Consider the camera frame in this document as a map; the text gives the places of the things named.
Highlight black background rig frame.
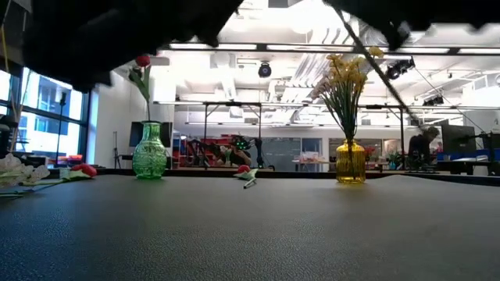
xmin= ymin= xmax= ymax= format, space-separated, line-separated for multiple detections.
xmin=357 ymin=103 xmax=407 ymax=169
xmin=202 ymin=101 xmax=263 ymax=169

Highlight person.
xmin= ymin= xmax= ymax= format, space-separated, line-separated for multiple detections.
xmin=407 ymin=125 xmax=441 ymax=169
xmin=228 ymin=148 xmax=253 ymax=168

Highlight green glass vase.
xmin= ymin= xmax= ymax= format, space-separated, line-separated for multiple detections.
xmin=131 ymin=120 xmax=168 ymax=181

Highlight yellow flower bunch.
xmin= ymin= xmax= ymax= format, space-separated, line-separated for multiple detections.
xmin=322 ymin=45 xmax=386 ymax=157

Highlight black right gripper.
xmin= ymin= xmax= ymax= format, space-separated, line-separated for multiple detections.
xmin=323 ymin=0 xmax=415 ymax=51

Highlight black ceiling spotlights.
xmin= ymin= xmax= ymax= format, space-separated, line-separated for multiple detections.
xmin=384 ymin=56 xmax=416 ymax=81

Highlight black wall screen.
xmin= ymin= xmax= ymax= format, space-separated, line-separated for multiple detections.
xmin=129 ymin=121 xmax=173 ymax=148

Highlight white flower bunch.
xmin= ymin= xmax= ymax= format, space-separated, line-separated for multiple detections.
xmin=0 ymin=152 xmax=66 ymax=198

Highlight black ceiling camera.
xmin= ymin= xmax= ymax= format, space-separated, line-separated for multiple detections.
xmin=257 ymin=61 xmax=273 ymax=79

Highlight black computer monitor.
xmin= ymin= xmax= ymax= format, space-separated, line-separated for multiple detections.
xmin=441 ymin=124 xmax=477 ymax=155

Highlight black table mat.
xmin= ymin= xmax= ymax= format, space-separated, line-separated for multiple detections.
xmin=0 ymin=173 xmax=500 ymax=281

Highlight pale pink-white flower bunch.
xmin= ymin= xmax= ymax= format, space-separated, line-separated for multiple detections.
xmin=309 ymin=75 xmax=333 ymax=103

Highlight black overhead rig bar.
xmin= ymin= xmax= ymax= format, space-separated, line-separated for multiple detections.
xmin=158 ymin=41 xmax=500 ymax=56

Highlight two-headed red tulip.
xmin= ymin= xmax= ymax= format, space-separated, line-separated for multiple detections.
xmin=21 ymin=162 xmax=98 ymax=194

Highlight black pole stand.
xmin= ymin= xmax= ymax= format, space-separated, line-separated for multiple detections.
xmin=55 ymin=91 xmax=68 ymax=167

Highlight yellow glass vase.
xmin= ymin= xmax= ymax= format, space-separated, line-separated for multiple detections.
xmin=335 ymin=139 xmax=367 ymax=185

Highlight black tripod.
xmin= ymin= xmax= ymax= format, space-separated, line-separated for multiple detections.
xmin=112 ymin=130 xmax=123 ymax=169

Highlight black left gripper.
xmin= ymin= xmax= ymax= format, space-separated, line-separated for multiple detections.
xmin=112 ymin=0 xmax=245 ymax=66

